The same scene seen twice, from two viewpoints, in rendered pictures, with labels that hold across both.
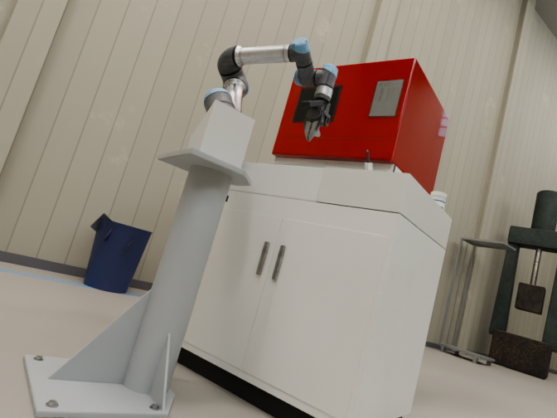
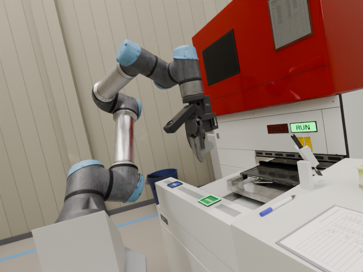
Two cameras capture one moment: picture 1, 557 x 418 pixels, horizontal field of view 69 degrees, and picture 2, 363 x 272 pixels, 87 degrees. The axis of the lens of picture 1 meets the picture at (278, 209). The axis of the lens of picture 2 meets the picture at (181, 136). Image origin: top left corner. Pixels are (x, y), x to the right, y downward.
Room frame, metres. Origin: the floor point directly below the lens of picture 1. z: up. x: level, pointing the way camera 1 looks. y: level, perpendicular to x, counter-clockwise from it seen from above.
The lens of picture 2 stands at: (1.15, -0.25, 1.24)
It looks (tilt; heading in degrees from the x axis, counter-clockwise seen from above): 5 degrees down; 24
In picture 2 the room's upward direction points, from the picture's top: 11 degrees counter-clockwise
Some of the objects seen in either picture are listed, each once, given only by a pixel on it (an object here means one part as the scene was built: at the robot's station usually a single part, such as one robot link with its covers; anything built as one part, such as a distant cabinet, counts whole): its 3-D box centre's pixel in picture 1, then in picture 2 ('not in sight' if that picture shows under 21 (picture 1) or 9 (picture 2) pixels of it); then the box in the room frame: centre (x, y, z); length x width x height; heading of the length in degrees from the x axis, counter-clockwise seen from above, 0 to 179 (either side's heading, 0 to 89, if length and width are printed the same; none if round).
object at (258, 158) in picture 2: not in sight; (291, 168); (2.22, -0.34, 0.89); 0.44 x 0.02 x 0.10; 52
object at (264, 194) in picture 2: not in sight; (262, 194); (1.98, -0.20, 0.87); 0.36 x 0.08 x 0.03; 52
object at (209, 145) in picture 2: (316, 133); (206, 147); (1.73, -0.07, 1.14); 0.06 x 0.03 x 0.09; 142
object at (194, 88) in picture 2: (322, 94); (191, 90); (1.74, -0.05, 1.33); 0.08 x 0.08 x 0.05
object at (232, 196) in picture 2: not in sight; (240, 192); (2.07, -0.09, 0.84); 0.50 x 0.02 x 0.03; 142
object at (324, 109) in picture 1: (319, 111); (198, 115); (1.74, -0.06, 1.25); 0.09 x 0.08 x 0.12; 142
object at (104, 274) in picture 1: (113, 252); (163, 189); (3.47, 1.22, 0.29); 0.50 x 0.46 x 0.59; 125
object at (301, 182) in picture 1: (273, 182); (193, 209); (1.80, 0.05, 0.89); 0.55 x 0.09 x 0.14; 52
